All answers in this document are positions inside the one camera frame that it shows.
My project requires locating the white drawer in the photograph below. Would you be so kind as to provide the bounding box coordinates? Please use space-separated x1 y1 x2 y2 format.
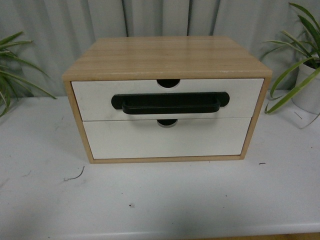
83 118 251 159
72 78 264 122

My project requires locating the wooden drawer cabinet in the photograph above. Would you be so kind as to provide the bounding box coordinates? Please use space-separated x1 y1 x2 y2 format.
62 36 272 164

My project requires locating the green spider plant right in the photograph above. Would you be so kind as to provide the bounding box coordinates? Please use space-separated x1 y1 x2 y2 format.
260 2 320 129

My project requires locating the green spider plant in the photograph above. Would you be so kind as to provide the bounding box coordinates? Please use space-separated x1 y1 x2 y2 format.
0 31 56 116
260 2 320 129

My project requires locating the green spider plant left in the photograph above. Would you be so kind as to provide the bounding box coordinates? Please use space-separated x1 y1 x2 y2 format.
0 31 56 116

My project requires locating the black drawer handle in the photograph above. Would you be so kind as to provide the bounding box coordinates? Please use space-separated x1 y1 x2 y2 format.
111 92 230 115

